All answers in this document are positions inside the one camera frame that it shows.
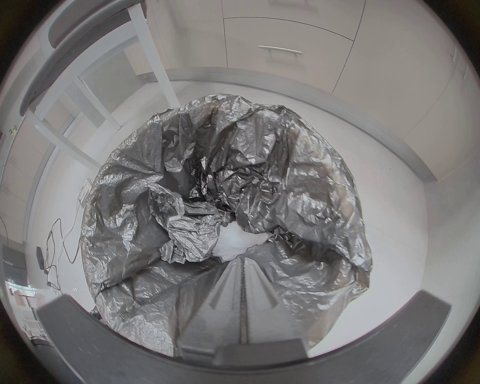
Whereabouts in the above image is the grey padded white chair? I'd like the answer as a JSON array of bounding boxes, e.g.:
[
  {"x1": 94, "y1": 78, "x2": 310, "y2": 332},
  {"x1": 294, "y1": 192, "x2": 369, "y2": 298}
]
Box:
[{"x1": 19, "y1": 0, "x2": 181, "y2": 169}]

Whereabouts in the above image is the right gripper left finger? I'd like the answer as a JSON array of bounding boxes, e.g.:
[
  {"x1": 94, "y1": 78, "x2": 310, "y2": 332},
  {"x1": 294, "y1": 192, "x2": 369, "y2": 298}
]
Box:
[{"x1": 176, "y1": 258, "x2": 244, "y2": 361}]

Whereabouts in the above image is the black plastic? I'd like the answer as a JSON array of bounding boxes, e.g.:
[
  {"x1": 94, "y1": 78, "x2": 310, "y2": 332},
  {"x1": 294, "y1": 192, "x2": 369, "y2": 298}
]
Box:
[{"x1": 150, "y1": 185, "x2": 235, "y2": 265}]

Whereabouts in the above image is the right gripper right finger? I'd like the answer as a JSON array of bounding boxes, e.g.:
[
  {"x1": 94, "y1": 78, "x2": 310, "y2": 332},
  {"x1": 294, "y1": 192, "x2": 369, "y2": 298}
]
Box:
[{"x1": 215, "y1": 258, "x2": 310, "y2": 365}]

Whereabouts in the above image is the white printed wrapper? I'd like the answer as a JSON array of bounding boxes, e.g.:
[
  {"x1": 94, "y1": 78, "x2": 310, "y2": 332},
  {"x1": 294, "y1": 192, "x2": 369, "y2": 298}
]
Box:
[{"x1": 214, "y1": 223, "x2": 272, "y2": 263}]

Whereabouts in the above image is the black plastic bag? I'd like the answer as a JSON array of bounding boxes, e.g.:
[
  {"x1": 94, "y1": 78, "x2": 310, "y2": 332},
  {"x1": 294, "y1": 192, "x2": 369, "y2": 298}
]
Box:
[{"x1": 80, "y1": 94, "x2": 373, "y2": 357}]

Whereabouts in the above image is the beige built-in cabinet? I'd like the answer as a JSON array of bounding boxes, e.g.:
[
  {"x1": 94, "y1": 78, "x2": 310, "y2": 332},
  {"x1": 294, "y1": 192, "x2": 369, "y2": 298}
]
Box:
[{"x1": 144, "y1": 0, "x2": 474, "y2": 181}]

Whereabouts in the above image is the black cable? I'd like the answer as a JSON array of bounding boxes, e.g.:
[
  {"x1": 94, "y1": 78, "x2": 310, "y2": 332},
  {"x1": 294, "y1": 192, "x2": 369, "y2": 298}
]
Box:
[{"x1": 43, "y1": 217, "x2": 77, "y2": 291}]

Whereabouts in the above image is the white cable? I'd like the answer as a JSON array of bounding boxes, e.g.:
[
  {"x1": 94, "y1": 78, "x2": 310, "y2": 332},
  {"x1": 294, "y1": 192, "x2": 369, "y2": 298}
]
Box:
[{"x1": 60, "y1": 195, "x2": 89, "y2": 265}]

